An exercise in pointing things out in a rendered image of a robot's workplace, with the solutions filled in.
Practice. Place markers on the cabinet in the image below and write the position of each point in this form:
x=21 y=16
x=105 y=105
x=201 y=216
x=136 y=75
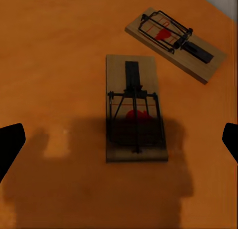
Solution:
x=53 y=82

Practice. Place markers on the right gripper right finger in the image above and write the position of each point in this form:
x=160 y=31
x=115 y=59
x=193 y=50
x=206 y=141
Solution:
x=230 y=139

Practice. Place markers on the mousetrap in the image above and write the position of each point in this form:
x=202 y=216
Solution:
x=134 y=121
x=177 y=44

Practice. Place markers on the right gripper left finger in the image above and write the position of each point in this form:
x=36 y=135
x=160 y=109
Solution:
x=12 y=138

